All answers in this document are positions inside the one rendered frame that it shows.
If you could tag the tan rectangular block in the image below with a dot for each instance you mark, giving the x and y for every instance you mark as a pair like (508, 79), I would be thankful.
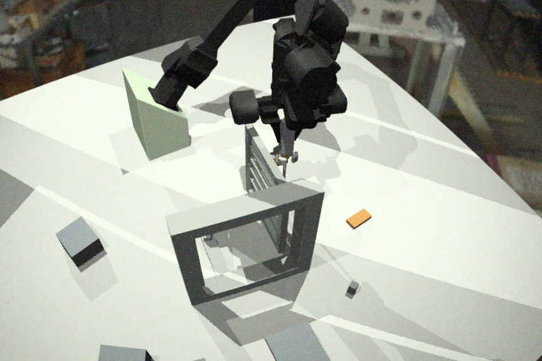
(359, 218)

